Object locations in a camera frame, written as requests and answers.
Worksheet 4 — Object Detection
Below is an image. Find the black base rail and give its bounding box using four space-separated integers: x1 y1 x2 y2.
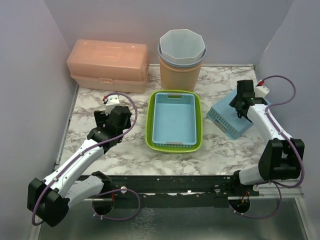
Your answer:
93 175 259 209

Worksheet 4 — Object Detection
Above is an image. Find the orange round bin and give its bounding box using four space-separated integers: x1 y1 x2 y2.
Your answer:
159 56 203 92

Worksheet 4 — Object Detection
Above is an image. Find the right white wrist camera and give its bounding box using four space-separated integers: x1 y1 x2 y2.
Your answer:
254 85 270 98

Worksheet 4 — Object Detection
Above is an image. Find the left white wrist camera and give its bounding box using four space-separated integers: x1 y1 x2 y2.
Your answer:
103 94 120 115

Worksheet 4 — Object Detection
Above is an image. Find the orange plastic toolbox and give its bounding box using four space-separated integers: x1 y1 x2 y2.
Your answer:
67 39 150 94

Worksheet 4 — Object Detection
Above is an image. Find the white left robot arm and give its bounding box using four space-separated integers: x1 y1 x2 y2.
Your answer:
27 105 132 227

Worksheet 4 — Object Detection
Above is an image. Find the large blue perforated basket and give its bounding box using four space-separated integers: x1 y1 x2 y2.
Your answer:
206 89 275 141

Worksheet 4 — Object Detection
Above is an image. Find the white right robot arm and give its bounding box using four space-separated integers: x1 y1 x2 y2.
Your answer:
229 79 305 196

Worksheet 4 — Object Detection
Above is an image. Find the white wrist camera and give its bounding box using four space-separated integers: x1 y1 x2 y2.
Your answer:
103 94 120 115
254 85 270 98

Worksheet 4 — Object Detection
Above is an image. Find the green plastic tray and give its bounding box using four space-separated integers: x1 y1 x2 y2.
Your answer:
145 89 204 154

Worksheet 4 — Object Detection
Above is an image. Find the blue-grey round bin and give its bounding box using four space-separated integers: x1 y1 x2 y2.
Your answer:
157 42 207 69

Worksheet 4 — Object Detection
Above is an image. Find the white faceted bin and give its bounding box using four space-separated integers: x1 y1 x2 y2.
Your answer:
159 29 206 65

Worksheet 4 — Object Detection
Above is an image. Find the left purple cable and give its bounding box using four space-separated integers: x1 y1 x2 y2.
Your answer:
31 91 141 227

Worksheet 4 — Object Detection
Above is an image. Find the small blue perforated basket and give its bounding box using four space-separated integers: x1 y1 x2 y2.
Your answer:
152 92 197 148

